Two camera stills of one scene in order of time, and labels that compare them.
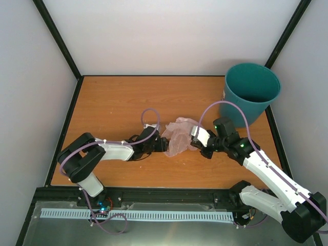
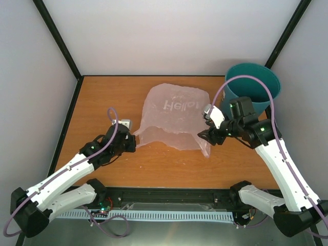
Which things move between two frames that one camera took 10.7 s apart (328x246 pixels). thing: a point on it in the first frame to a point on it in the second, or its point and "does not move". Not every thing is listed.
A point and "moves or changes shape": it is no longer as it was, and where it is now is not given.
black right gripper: x=207 y=154 to x=211 y=134
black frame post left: x=60 y=41 does not move
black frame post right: x=298 y=14 does not move
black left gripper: x=162 y=142 to x=132 y=147
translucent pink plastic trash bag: x=179 y=133 moves or changes shape
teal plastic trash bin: x=251 y=87 does not move
